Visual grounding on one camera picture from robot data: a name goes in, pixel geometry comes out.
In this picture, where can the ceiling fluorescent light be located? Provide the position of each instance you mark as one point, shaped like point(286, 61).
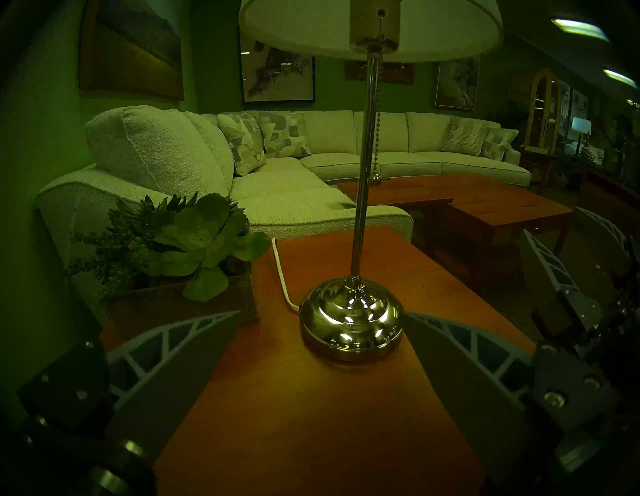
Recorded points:
point(620, 78)
point(580, 29)

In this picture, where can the wooden sideboard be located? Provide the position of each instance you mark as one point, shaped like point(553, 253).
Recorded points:
point(610, 200)

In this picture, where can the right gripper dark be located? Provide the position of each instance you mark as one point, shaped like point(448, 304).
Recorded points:
point(620, 330)

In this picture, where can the small background table lamp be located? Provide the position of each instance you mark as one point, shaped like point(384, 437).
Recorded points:
point(581, 127)

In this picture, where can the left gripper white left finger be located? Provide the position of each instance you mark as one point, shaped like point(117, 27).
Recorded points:
point(165, 370)

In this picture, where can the patchwork patterned throw pillow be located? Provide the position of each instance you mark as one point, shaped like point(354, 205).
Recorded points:
point(497, 144)
point(285, 134)
point(245, 145)

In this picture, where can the chrome table lamp white shade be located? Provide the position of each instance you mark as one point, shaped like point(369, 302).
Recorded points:
point(350, 320)

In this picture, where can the small dark wall picture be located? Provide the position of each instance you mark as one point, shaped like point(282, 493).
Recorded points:
point(400, 72)

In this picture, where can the large landscape painting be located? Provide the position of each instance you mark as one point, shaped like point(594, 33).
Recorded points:
point(135, 50)

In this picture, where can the arched wooden cabinet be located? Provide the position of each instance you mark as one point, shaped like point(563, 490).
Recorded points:
point(544, 110)

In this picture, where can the striped throw pillow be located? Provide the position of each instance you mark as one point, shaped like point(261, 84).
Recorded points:
point(465, 136)

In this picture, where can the cream sectional sofa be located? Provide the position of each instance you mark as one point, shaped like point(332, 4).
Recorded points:
point(165, 150)

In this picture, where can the black framed bird picture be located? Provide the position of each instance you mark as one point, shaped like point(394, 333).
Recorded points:
point(277, 77)

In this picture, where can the framed tree picture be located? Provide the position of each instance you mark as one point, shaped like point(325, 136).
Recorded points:
point(457, 82)

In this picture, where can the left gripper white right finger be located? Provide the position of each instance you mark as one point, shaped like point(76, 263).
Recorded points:
point(465, 380)

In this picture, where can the glass planter with succulents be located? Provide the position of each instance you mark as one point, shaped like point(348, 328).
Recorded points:
point(190, 245)

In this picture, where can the wooden end table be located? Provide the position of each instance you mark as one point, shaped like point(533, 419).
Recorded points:
point(310, 410)

